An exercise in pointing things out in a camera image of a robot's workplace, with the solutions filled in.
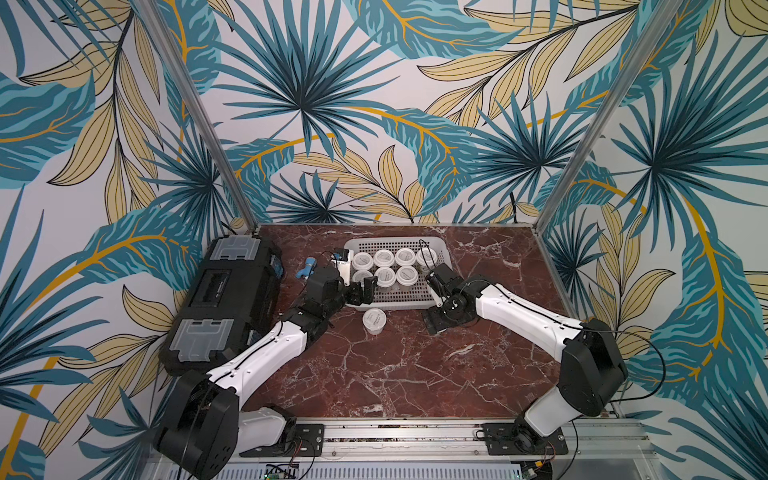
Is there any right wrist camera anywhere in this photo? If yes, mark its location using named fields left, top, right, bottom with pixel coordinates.
left=425, top=263, right=464, bottom=301

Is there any black plastic toolbox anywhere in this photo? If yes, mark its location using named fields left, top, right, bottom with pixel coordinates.
left=159, top=235, right=284, bottom=377

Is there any yogurt cup white lid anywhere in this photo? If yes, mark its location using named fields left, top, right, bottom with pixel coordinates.
left=351, top=252, right=374, bottom=271

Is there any small blue toy drill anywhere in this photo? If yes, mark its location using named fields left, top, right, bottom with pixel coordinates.
left=295, top=257, right=317, bottom=279

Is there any yogurt cup green label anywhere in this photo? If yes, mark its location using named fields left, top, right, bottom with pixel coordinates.
left=373, top=249, right=395, bottom=268

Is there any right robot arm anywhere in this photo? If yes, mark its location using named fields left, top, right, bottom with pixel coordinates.
left=424, top=275, right=628, bottom=451

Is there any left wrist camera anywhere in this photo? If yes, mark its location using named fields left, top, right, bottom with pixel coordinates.
left=332, top=248, right=352, bottom=286

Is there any white perforated plastic basket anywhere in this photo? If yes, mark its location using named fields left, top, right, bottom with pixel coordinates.
left=344, top=236, right=452, bottom=310

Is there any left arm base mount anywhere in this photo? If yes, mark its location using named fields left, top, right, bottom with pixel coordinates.
left=236, top=405, right=325, bottom=458

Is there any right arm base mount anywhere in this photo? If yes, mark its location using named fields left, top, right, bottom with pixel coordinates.
left=474, top=422, right=569, bottom=458

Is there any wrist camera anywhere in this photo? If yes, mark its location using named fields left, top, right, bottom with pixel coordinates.
left=425, top=263, right=464, bottom=301
left=332, top=248, right=352, bottom=286

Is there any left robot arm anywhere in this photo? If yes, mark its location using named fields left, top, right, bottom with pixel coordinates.
left=152, top=266, right=378, bottom=479

